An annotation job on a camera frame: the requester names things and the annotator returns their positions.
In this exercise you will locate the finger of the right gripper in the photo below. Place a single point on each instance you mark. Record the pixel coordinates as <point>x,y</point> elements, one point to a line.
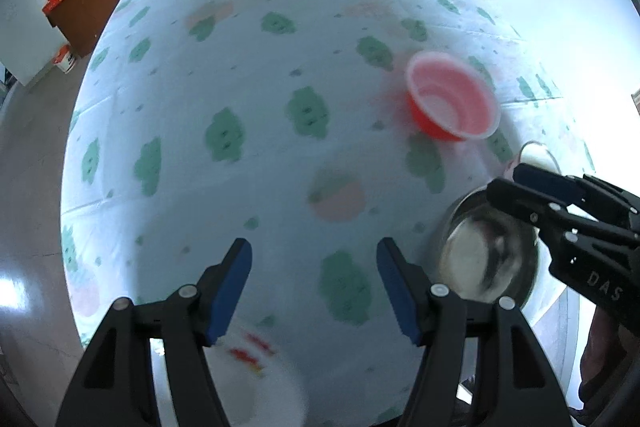
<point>563,189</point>
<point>605,210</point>

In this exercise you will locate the white plate red flowers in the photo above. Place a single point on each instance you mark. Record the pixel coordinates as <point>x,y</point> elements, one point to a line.
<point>255,382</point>

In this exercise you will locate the red plastic bowl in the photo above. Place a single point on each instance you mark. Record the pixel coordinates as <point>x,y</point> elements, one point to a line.
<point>448,100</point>

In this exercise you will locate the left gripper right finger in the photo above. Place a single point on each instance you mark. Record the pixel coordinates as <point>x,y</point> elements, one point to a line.
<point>433,317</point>

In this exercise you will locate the green cloud tablecloth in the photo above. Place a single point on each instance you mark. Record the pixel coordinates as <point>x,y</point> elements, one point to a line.
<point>286,122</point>

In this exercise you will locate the white enamel bowl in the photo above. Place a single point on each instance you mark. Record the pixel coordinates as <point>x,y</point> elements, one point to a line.
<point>535,154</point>

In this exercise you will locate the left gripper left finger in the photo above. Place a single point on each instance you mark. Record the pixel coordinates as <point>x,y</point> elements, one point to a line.
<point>195,316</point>

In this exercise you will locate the white plastic bucket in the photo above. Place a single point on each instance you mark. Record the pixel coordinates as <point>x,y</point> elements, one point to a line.
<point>64,59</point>

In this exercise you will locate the stainless steel bowl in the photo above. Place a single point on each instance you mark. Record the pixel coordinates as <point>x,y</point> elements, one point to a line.
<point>483,253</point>

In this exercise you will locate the person's right hand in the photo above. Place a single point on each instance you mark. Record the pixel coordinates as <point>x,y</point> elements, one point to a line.
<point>607,358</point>

